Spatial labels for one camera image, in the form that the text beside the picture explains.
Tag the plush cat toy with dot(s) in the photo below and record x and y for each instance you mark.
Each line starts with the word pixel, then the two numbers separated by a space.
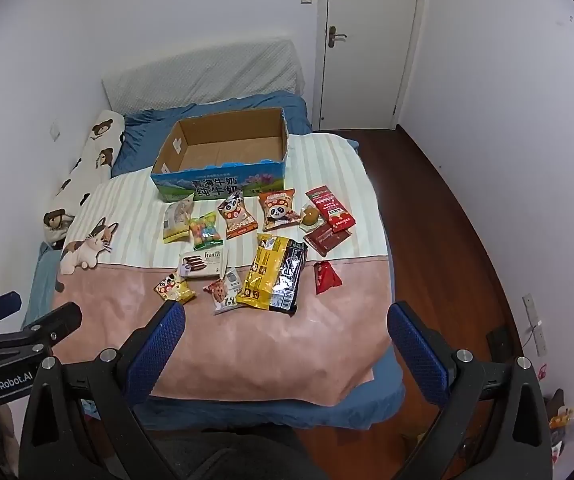
pixel 89 245

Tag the white cookie packet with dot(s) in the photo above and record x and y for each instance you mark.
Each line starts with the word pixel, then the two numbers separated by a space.
pixel 224 292

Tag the small orange panda snack packet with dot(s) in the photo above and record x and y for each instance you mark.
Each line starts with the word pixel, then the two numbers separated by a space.
pixel 236 215

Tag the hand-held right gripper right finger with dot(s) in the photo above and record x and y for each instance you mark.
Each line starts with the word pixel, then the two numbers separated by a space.
pixel 419 355

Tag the blue bed sheet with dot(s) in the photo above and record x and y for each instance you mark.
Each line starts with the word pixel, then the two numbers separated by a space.
pixel 267 412

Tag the white door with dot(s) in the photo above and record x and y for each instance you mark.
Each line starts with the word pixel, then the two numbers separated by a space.
pixel 372 60

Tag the large orange panda snack packet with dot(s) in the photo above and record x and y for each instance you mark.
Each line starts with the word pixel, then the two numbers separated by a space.
pixel 278 208

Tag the blue pillow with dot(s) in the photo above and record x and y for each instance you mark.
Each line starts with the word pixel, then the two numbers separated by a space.
pixel 142 140

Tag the colourful candy bag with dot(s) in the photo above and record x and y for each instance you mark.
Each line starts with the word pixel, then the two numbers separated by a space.
pixel 204 231

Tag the white wall power strip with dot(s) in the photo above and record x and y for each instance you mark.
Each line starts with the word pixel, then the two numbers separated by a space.
pixel 534 325

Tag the small red triangular snack packet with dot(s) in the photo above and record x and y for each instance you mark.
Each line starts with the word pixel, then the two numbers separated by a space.
pixel 326 277

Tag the blue printed cardboard box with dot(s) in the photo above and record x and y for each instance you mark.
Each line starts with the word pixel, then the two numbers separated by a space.
pixel 217 187

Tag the colourful plastic bag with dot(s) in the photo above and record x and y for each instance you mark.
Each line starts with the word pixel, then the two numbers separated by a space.
pixel 564 415

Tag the white bear print pillow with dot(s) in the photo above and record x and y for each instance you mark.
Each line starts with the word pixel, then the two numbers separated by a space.
pixel 87 167

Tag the yellow panda snack packet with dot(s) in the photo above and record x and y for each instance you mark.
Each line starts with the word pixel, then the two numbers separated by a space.
pixel 174 289

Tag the dark red snack packet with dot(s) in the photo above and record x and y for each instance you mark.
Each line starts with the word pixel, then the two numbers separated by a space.
pixel 326 240

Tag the light blue cloth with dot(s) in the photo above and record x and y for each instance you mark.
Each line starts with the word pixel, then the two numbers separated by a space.
pixel 42 280

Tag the white wafer box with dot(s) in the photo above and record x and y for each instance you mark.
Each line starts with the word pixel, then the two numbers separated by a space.
pixel 202 264

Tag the grey and yellow snack packet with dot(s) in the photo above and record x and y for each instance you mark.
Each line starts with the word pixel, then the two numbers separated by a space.
pixel 177 220

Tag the black box on floor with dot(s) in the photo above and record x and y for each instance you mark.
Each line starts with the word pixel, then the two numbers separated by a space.
pixel 499 342

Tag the grey headboard cushion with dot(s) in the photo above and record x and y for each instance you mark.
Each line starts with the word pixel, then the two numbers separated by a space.
pixel 207 77

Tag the bright red snack packet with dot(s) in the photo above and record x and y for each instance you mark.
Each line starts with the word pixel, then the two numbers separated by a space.
pixel 329 206

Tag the yellow and black snack packet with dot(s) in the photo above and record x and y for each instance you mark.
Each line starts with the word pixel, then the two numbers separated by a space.
pixel 272 272

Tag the brown egg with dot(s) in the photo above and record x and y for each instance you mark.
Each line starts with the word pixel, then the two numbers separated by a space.
pixel 310 216

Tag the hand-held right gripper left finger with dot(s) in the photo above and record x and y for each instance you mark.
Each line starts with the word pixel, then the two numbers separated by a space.
pixel 159 345

